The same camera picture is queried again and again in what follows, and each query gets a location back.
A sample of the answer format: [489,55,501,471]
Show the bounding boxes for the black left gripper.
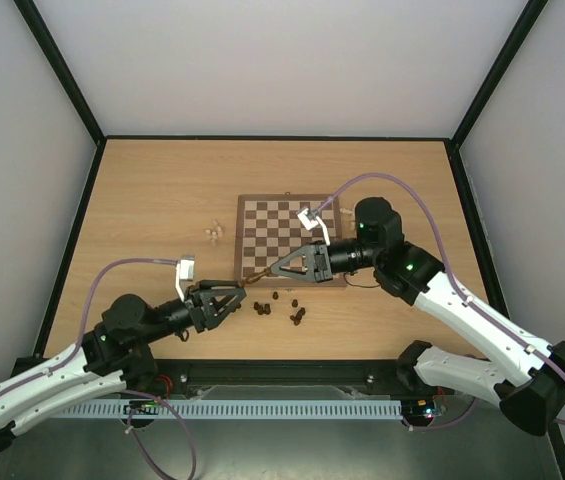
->
[139,279,249,345]

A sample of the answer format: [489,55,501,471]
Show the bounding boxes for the dark wooden chess piece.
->
[240,270,269,287]

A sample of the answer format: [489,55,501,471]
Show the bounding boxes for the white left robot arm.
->
[0,281,246,452]

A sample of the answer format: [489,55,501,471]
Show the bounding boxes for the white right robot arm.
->
[270,197,565,436]

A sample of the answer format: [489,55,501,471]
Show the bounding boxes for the wooden chess board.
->
[234,193,345,290]

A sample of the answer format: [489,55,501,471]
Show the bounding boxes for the dark chess pieces middle cluster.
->
[253,302,271,315]

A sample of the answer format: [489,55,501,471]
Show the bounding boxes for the dark chess pieces cluster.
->
[253,302,271,315]
[290,307,306,326]

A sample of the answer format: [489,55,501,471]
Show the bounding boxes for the light chess pieces left pile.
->
[204,219,225,246]

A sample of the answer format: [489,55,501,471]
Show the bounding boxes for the light chess pieces pile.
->
[204,219,225,246]
[340,207,355,223]

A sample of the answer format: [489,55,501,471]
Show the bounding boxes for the dark chess pieces right cluster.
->
[290,307,306,326]

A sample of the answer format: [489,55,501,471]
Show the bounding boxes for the light chess pieces right pile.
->
[340,207,355,223]

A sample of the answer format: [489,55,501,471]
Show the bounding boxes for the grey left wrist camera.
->
[177,255,195,282]

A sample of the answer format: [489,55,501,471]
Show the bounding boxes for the light blue cable duct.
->
[53,398,403,421]

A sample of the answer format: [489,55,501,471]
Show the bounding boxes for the black enclosure frame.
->
[13,1,565,479]

